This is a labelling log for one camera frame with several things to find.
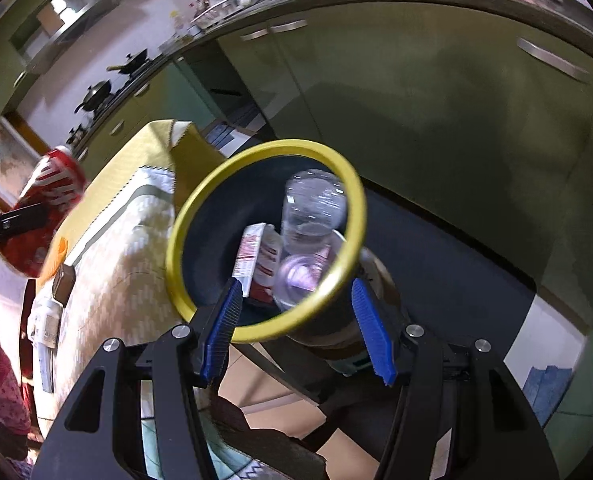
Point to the blue floor cloth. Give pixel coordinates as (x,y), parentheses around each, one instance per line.
(548,392)

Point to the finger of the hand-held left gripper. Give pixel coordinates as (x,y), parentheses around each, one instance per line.
(11,222)

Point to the red white milk carton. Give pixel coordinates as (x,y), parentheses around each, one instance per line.
(264,265)

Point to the white printed packet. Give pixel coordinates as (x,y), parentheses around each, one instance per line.
(46,320)

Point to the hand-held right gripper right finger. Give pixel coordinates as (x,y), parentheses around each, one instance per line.
(374,330)

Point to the red soda can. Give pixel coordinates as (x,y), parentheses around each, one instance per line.
(51,180)

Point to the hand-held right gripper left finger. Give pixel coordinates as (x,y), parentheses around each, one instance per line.
(221,330)

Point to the white dish rack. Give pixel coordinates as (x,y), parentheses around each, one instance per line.
(224,7)

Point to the small steel pot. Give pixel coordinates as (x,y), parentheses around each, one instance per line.
(76,133)

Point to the clear plastic cup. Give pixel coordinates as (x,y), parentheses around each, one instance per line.
(301,280)

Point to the clear plastic bottle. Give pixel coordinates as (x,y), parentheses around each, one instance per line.
(311,210)

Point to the green drawer base cabinet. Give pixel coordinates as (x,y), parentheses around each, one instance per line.
(126,115)

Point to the black wok with lid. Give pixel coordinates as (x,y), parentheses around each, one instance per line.
(94,96)

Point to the steel range hood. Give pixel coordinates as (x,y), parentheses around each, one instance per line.
(61,25)

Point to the dark brown wrapper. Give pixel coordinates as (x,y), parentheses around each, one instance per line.
(64,285)

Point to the black pan with lid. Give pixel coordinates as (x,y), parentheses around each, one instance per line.
(129,61)

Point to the orange wrapper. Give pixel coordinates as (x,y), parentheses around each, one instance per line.
(60,255)

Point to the yellow rimmed trash bin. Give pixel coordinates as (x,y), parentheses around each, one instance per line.
(211,260)

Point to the green sink base cabinet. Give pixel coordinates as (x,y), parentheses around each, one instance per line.
(401,110)

